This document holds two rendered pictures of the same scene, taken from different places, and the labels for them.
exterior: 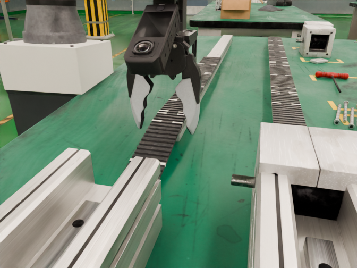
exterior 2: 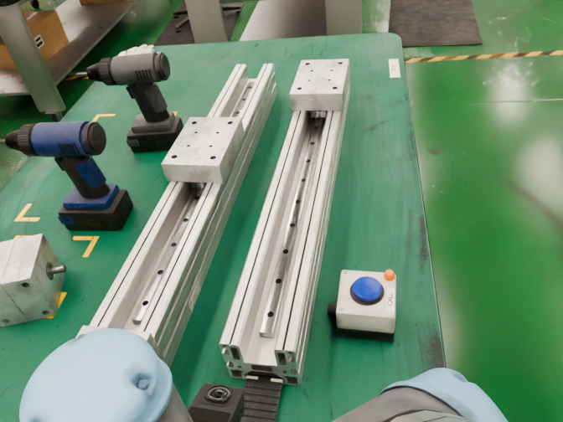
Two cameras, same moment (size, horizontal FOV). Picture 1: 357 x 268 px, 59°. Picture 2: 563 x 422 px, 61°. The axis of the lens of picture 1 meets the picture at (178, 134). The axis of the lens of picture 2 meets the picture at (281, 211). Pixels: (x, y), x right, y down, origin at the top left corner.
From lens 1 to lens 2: 72 cm
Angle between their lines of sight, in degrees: 113
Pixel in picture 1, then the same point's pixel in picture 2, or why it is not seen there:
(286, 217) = (155, 300)
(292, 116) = not seen: outside the picture
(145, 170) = (227, 328)
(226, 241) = (185, 370)
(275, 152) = not seen: hidden behind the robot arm
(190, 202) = not seen: hidden behind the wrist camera
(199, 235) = (203, 373)
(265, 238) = (170, 287)
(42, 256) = (280, 293)
